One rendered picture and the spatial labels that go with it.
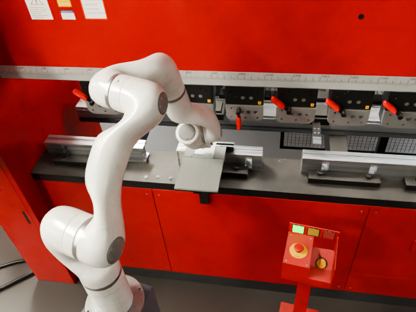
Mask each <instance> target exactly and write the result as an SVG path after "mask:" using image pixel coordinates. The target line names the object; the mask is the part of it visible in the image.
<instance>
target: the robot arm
mask: <svg viewBox="0 0 416 312"><path fill-rule="evenodd" d="M89 94H90V97H91V98H92V100H93V101H94V102H95V103H96V104H98V105H100V106H102V107H104V108H107V109H111V110H115V111H118V112H122V113H124V116H123V118H122V120H121V121H120V122H119V123H117V124H116V125H114V126H113V127H111V128H109V129H107V130H105V131H103V132H102V133H100V134H99V135H98V136H97V138H96V139H95V141H94V143H93V146H92V149H91V151H90V155H89V159H88V161H87V166H86V170H85V184H86V187H87V191H88V192H89V194H90V197H91V199H92V202H93V210H94V214H93V215H92V214H90V213H88V212H85V211H82V210H80V209H77V208H75V207H70V206H57V207H55V208H53V209H51V210H50V211H49V212H48V213H47V214H46V215H45V216H44V218H43V220H42V221H41V225H40V235H41V238H42V240H43V243H44V244H45V246H46V247H47V249H48V250H49V251H50V252H51V254H52V255H53V256H54V257H56V258H57V259H58V260H59V261H60V262H61V263H63V264H64V265H65V266H66V267H67V268H68V269H70V270H71V271H72V272H73V273H75V275H76V276H78V278H79V279H80V281H81V283H82V285H83V286H84V288H85V290H86V292H87V294H88V297H87V300H86V302H85V312H141V311H142V309H143V307H144V301H145V296H144V291H143V288H142V286H141V284H140V283H139V282H138V281H137V280H136V279H135V278H133V277H131V276H128V275H125V273H124V271H123V268H122V266H121V263H120V261H119V258H120V257H121V255H122V253H123V250H124V246H125V241H126V234H125V227H124V219H123V210H122V205H121V188H122V183H123V177H124V173H125V171H126V167H127V164H128V161H129V157H130V155H131V152H132V150H133V148H134V146H135V145H136V143H137V142H138V141H139V139H140V138H142V137H143V136H144V135H146V134H147V133H148V132H149V131H151V130H152V129H153V128H155V127H156V126H157V125H158V124H159V123H160V122H161V121H162V119H163V117H164V116H165V114H166V113H167V115H168V117H169V118H170V119H171V120H172V121H173V122H175V123H179V125H178V127H177V129H176V138H177V139H178V141H179V142H180V143H182V144H184V145H185V146H186V147H189V148H190V149H193V150H197V149H204V148H211V146H212V145H213V142H217V141H219V140H220V139H221V137H222V129H221V127H220V123H219V120H218V118H217V116H216V115H215V113H214V112H213V111H212V110H211V109H209V108H208V107H206V106H204V105H200V104H198V103H193V102H190V99H189V97H188V93H187V91H186V88H185V86H184V83H183V80H182V78H181V75H180V72H179V70H178V67H177V65H176V63H175V62H174V60H173V59H172V58H171V57H170V56H169V55H167V54H165V53H154V54H152V55H150V56H148V57H146V58H143V59H140V60H137V61H131V62H126V63H119V64H114V65H111V66H108V67H106V68H104V69H102V70H101V71H98V72H97V73H96V74H95V75H94V76H93V77H92V78H91V80H90V83H89Z"/></svg>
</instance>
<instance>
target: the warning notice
mask: <svg viewBox="0 0 416 312"><path fill-rule="evenodd" d="M25 2H26V5H27V7H28V10H29V13H30V15H31V18H32V19H53V16H52V14H51V11H50V8H49V5H48V2H47V0H25Z"/></svg>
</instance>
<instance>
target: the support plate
mask: <svg viewBox="0 0 416 312"><path fill-rule="evenodd" d="M195 151H196V150H193V149H190V148H189V147H186V150H185V152H184V156H186V157H183V159H182V162H181V166H180V170H179V173H178V177H177V179H176V183H175V187H174V189H180V190H188V191H204V192H212V193H217V192H218V190H219V184H220V178H221V174H222V168H223V162H224V159H213V158H225V153H226V147H217V146H215V151H214V156H213V158H194V157H193V154H194V153H195ZM191 156H192V157H191Z"/></svg>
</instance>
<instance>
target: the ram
mask: <svg viewBox="0 0 416 312"><path fill-rule="evenodd" d="M47 2H48V5H49V8H50V11H51V14H52V16H53V19H32V18H31V15H30V13H29V10H28V7H27V5H26V2H25V0H0V66H40V67H82V68H106V67H108V66H111V65H114V64H119V63H126V62H131V61H137V60H140V59H143V58H146V57H148V56H150V55H152V54H154V53H165V54H167V55H169V56H170V57H171V58H172V59H173V60H174V62H175V63H176V65H177V67H178V70H179V71H212V72H255V73H278V74H321V75H343V76H385V77H416V0H103V3H104V6H105V10H106V15H107V18H108V19H85V16H84V12H83V10H82V6H81V3H80V0H70V2H71V6H72V7H59V6H58V3H57V0H47ZM60 11H73V12H74V15H75V18H76V19H63V18H62V15H61V12H60ZM0 76H1V78H15V79H51V80H86V81H90V80H91V78H92V77H93V76H94V75H81V74H42V73H22V72H0ZM182 80H183V83H184V84H196V85H231V86H250V87H286V88H304V89H341V90H376V91H395V92H416V85H394V84H355V83H335V82H296V81H276V80H238V79H198V78H182Z"/></svg>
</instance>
